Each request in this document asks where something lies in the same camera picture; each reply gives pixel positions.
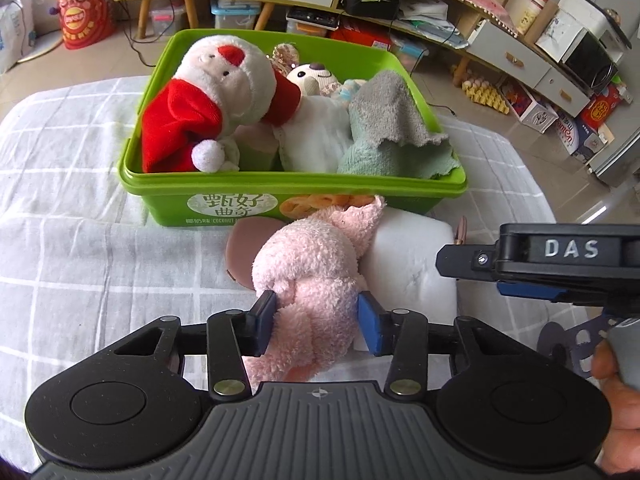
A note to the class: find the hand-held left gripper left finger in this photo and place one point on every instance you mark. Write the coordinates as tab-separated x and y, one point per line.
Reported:
265	322

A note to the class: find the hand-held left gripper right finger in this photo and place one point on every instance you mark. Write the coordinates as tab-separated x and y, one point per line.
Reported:
370	325

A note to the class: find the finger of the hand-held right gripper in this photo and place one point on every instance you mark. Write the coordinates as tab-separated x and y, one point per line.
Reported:
465	260
530	291

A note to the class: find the white sponge block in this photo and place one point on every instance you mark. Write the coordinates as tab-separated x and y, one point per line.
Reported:
410	260

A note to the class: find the pink plush toy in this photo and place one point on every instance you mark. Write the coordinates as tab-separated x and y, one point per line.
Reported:
310	265

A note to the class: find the green plastic bin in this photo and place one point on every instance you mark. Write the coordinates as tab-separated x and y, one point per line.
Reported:
165	200

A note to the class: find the grey-green towel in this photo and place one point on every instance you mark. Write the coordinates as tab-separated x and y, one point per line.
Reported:
385	120

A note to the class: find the white cloth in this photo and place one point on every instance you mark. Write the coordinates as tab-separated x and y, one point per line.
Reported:
315	135

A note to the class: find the pastel patterned cloth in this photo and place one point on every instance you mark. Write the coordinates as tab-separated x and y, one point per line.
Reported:
350	87

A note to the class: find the santa claus plush toy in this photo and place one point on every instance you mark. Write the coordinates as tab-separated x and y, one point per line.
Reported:
185	120

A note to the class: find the cream plush toy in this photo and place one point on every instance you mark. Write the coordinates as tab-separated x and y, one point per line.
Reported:
310	77

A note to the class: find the person's right hand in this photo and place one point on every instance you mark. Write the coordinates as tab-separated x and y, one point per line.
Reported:
625	420

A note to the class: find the brown round pad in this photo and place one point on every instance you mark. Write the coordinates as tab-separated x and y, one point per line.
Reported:
245	250

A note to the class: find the white box red lettering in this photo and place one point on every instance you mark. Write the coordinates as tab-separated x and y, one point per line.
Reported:
567	132

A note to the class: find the yellow egg tray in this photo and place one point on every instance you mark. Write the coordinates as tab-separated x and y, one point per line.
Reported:
485	95

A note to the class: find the white microwave oven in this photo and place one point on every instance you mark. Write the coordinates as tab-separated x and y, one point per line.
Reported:
587	60

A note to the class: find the low cabinet with grey drawers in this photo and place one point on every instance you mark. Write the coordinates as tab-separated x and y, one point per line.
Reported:
510	55

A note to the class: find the grey checked sheet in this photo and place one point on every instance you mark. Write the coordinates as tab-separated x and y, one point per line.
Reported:
75	235

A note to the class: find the white bottle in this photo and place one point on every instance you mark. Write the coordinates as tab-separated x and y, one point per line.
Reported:
532	10

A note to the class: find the clear storage box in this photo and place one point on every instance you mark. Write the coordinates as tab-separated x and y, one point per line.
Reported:
235	15

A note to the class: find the red printed bag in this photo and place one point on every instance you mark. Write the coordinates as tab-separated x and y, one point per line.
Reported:
82	10

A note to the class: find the white paper bag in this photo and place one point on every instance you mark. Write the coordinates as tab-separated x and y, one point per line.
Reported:
12	25

